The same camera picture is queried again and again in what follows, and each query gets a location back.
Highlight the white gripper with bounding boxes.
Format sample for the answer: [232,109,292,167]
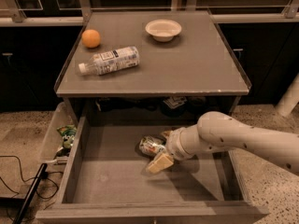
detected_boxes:
[146,128,193,175]

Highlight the green 7up soda can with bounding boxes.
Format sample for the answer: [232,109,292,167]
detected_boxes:
[138,135,165,157]

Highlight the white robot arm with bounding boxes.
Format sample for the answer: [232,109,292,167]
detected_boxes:
[146,111,299,175]

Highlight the black floor cable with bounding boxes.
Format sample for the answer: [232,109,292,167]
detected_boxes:
[0,154,64,210]

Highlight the open grey top drawer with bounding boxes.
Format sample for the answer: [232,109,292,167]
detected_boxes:
[36,116,268,224]

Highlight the green snack bag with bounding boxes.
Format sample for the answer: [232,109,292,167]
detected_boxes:
[57,125,77,149]

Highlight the dark items behind drawer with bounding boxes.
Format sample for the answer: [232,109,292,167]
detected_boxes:
[95,96,207,117]

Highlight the clear plastic water bottle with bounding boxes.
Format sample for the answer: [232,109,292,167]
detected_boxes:
[78,47,140,76]

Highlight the orange fruit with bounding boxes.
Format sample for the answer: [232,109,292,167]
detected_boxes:
[81,29,101,49]

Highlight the clear plastic bin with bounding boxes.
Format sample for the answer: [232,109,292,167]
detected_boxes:
[39,102,73,165]

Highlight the white paper bowl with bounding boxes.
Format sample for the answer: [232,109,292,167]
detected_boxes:
[145,20,182,42]

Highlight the black flat bar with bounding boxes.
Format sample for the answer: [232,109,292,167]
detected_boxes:
[12,163,48,224]

